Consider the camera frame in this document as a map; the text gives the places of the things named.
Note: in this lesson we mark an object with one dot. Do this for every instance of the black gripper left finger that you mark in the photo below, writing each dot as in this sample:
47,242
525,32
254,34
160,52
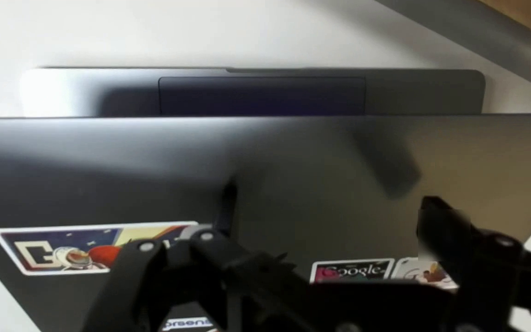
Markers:
167,277

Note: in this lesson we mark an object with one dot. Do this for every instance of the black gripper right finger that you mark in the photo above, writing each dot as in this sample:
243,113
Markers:
493,277

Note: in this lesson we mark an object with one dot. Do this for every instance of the grey laptop with stickers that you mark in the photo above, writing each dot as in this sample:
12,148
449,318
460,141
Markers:
278,159

